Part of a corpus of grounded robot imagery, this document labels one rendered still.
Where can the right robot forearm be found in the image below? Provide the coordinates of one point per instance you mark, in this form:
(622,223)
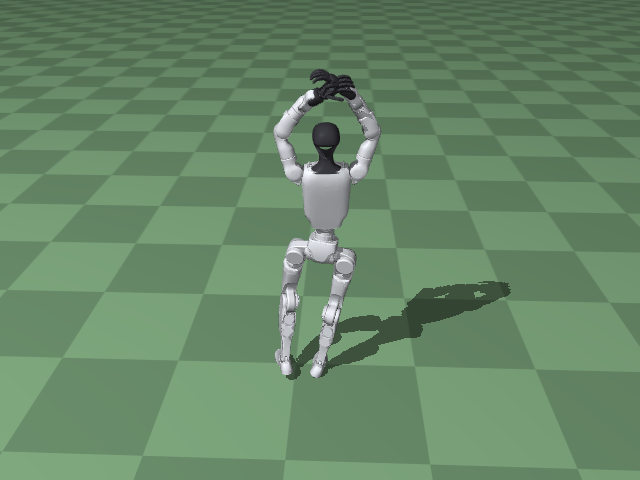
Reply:
(364,115)

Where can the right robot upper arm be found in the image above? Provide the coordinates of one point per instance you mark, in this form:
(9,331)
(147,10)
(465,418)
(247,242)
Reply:
(358,169)

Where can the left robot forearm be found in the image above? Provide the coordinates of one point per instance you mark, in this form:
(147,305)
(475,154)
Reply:
(292,116)

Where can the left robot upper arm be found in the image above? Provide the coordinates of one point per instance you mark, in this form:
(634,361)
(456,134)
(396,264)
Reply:
(292,169)

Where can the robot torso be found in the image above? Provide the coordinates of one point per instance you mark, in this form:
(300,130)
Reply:
(326,204)

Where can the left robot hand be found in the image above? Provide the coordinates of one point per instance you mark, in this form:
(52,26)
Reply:
(322,94)

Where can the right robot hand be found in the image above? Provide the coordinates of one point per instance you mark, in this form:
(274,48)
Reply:
(332,79)

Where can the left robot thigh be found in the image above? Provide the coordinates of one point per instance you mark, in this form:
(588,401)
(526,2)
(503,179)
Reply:
(292,269)

